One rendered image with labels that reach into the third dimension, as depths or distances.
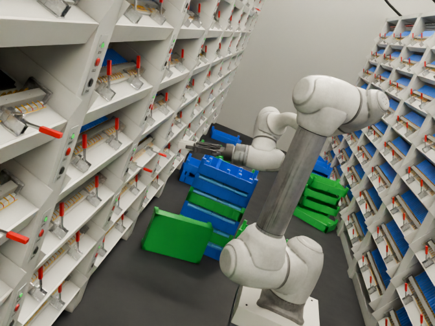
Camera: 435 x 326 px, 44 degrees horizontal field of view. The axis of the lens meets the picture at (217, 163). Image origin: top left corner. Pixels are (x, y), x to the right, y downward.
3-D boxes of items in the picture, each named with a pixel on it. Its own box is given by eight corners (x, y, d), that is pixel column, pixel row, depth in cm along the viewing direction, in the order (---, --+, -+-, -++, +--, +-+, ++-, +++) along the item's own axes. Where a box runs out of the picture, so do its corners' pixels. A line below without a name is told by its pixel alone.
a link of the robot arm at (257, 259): (278, 299, 185) (225, 295, 174) (256, 273, 199) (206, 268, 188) (373, 92, 167) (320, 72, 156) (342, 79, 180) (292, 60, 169)
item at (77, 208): (107, 202, 180) (131, 172, 177) (23, 283, 122) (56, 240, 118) (59, 164, 179) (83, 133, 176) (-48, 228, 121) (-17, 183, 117)
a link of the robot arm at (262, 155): (244, 172, 226) (249, 145, 232) (280, 179, 225) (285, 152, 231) (245, 161, 216) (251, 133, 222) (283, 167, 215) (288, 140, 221)
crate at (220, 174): (253, 184, 287) (259, 170, 285) (252, 195, 267) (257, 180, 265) (201, 162, 287) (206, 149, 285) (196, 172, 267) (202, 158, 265)
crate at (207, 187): (247, 196, 289) (253, 184, 287) (245, 208, 269) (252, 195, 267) (196, 175, 289) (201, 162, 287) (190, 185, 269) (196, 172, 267)
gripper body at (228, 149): (235, 142, 227) (214, 138, 228) (234, 147, 219) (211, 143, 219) (233, 159, 229) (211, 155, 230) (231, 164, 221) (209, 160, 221)
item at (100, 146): (125, 151, 175) (150, 119, 172) (47, 209, 117) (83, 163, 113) (76, 112, 174) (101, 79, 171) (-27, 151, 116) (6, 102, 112)
